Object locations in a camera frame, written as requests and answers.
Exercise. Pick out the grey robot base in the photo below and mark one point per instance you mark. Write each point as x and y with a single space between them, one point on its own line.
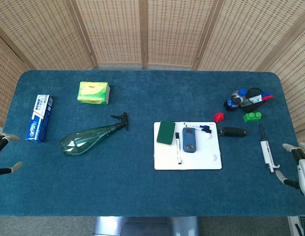
147 226

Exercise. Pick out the Pepsi cola bottle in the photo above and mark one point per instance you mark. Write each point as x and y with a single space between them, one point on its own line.
235 99

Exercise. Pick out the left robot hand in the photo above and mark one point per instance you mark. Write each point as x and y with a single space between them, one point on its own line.
5 137

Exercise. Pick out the red toy block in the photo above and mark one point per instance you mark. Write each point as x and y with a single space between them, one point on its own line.
219 117

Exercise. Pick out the white round magnet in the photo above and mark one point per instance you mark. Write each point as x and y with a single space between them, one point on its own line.
213 156
208 137

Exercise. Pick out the white pipette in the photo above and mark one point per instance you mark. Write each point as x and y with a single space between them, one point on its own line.
267 153

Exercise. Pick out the blue table cloth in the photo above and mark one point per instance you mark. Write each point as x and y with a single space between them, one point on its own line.
118 184

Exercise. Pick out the green toy block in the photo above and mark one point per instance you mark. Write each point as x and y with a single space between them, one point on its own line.
252 117

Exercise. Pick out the thick blue marker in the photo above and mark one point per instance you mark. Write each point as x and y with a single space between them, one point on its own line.
264 94

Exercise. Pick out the green tissue pack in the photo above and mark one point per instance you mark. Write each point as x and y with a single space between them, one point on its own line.
93 93

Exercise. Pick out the black stapler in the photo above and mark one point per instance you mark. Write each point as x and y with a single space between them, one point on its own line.
233 132

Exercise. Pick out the green yellow sponge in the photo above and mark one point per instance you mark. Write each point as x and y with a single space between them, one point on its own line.
165 132

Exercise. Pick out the blue toothpaste box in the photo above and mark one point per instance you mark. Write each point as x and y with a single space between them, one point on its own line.
39 118

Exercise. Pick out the short black-capped whiteboard marker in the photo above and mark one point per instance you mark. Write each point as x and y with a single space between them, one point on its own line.
203 130

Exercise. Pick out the blue-capped whiteboard marker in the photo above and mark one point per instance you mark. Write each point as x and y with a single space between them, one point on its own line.
195 125

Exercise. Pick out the long black-capped whiteboard marker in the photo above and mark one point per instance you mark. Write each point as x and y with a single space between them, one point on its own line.
178 147

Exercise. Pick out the green transparent spray bottle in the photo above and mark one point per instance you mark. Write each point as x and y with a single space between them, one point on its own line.
86 138

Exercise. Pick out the blue whiteboard eraser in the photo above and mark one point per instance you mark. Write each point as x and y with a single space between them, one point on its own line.
190 140

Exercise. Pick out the white whiteboard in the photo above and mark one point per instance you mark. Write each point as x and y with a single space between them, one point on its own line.
199 161

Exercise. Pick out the bamboo folding screen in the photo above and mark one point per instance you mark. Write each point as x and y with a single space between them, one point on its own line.
118 29

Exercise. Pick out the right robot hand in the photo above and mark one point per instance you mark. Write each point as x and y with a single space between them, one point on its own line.
303 169

